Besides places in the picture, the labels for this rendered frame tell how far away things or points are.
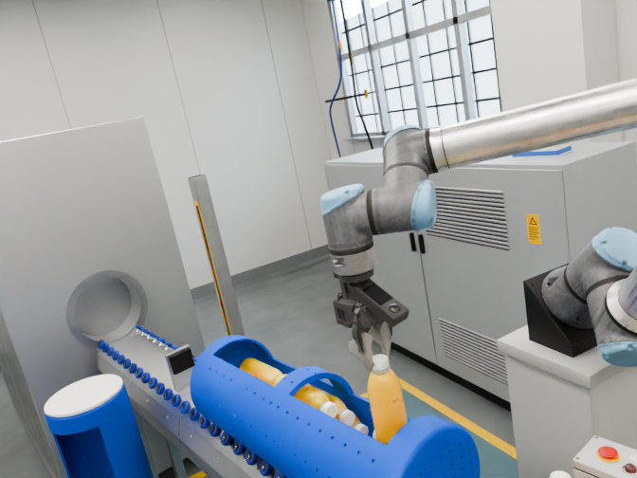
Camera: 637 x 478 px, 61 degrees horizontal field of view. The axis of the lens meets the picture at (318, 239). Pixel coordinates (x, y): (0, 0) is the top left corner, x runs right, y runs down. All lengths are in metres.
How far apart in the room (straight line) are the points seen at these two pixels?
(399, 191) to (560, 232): 1.66
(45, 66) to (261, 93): 2.20
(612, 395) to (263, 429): 0.94
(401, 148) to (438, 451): 0.61
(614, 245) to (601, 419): 0.49
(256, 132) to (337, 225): 5.39
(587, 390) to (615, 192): 1.39
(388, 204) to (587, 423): 0.93
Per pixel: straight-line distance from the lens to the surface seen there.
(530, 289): 1.68
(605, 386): 1.68
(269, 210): 6.47
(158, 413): 2.29
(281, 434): 1.38
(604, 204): 2.78
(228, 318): 2.44
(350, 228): 1.03
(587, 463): 1.31
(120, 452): 2.23
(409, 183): 1.03
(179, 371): 2.22
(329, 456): 1.25
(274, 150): 6.46
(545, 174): 2.58
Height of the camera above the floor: 1.90
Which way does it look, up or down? 14 degrees down
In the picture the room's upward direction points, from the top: 11 degrees counter-clockwise
